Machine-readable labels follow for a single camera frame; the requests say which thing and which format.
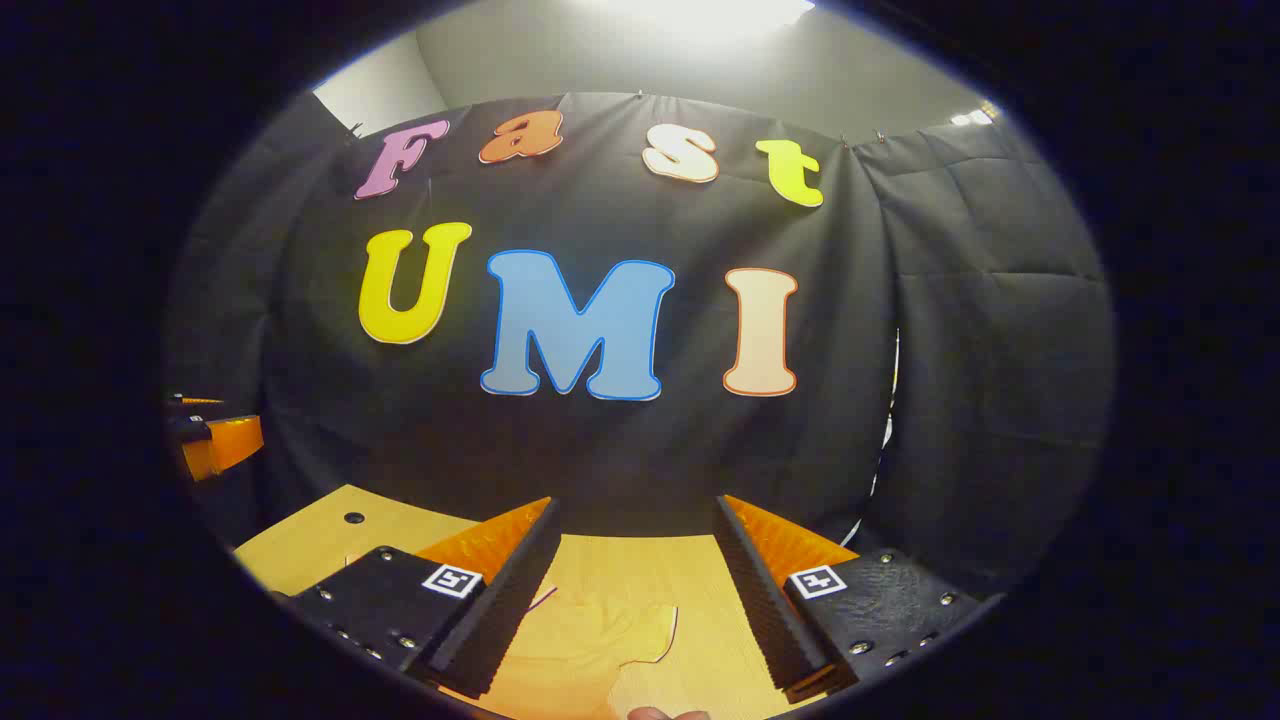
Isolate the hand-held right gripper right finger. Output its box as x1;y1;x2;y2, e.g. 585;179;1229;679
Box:
712;493;991;706

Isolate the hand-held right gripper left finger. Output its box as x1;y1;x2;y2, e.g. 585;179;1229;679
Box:
270;495;563;701

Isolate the orange T-shirt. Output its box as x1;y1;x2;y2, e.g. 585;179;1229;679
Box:
445;585;681;720

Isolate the black backdrop cloth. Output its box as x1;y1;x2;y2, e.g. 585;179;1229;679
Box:
165;90;1116;601

